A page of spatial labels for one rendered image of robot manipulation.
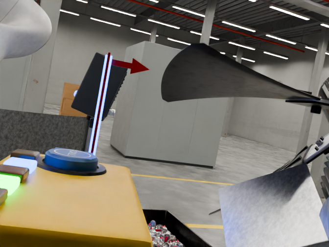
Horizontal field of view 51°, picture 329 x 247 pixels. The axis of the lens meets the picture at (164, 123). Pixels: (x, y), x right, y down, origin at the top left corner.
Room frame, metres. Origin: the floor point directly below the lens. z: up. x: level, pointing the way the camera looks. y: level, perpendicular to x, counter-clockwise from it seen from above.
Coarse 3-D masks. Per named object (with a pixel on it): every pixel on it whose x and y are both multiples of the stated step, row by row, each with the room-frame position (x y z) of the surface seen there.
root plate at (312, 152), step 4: (324, 136) 0.68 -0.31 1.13; (328, 136) 0.66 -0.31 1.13; (324, 140) 0.65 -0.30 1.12; (328, 140) 0.63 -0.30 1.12; (324, 144) 0.62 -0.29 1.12; (328, 144) 0.60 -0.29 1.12; (312, 148) 0.67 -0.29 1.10; (320, 148) 0.61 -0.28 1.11; (324, 148) 0.60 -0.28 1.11; (308, 152) 0.66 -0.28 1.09; (312, 152) 0.64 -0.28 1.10; (316, 152) 0.61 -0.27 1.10; (308, 156) 0.63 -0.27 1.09; (312, 156) 0.61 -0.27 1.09; (304, 160) 0.63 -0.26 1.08; (308, 160) 0.62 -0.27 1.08
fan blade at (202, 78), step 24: (192, 48) 0.45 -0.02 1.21; (168, 72) 0.54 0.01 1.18; (192, 72) 0.53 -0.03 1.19; (216, 72) 0.51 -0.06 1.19; (240, 72) 0.48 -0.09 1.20; (168, 96) 0.63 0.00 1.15; (192, 96) 0.63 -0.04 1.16; (216, 96) 0.63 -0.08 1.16; (240, 96) 0.62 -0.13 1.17; (264, 96) 0.61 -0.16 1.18; (288, 96) 0.57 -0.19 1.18; (312, 96) 0.51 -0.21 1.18
